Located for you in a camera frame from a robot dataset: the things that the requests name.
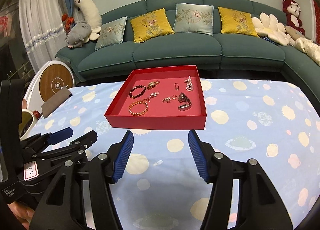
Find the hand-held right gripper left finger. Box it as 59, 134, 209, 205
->
29, 130, 134, 230

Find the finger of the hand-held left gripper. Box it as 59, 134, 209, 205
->
20, 127, 73, 150
34, 131, 98, 164

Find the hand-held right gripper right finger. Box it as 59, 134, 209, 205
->
188, 129, 293, 230

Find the gold chain bracelet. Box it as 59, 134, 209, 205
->
129, 99, 150, 116

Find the red jewelry tray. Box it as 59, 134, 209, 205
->
104, 65, 207, 130

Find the silver wristwatch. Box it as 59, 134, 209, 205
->
178, 92, 192, 111

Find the person's left hand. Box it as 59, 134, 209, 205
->
10, 201, 37, 230

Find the grey pouch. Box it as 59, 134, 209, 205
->
41, 87, 73, 119

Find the white framed mirror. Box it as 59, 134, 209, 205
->
19, 109, 38, 139

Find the white machine with wooden disc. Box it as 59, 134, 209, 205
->
24, 61, 75, 111

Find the blue planet print tablecloth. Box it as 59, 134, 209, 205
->
24, 78, 320, 230

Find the grey pig plush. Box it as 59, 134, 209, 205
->
65, 22, 92, 50

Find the grey-green embroidered pillow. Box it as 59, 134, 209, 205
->
94, 16, 128, 51
173, 3, 214, 37

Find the green sofa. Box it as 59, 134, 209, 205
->
55, 0, 320, 96

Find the red curtain tassel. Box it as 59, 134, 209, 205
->
62, 14, 75, 33

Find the white sheer curtain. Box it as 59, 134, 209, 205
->
19, 0, 68, 71

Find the white cow plush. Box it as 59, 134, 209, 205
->
74, 0, 102, 41

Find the yellow embroidered pillow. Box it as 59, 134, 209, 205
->
218, 7, 260, 38
130, 8, 175, 44

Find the white flower cushion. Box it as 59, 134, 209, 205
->
251, 12, 292, 47

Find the beige satin cushion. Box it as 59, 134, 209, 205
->
295, 37, 320, 67

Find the red monkey plush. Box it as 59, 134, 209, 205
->
282, 0, 306, 36

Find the dark bead bracelet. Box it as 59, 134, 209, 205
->
129, 85, 147, 100

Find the pearl bracelet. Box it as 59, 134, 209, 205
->
184, 76, 194, 92

